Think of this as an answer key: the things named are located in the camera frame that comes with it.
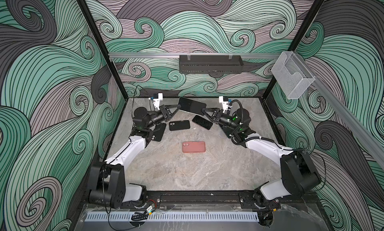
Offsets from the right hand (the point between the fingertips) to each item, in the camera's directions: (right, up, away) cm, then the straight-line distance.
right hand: (202, 112), depth 72 cm
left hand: (-11, +3, -2) cm, 11 cm away
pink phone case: (-4, -23, +20) cm, 31 cm away
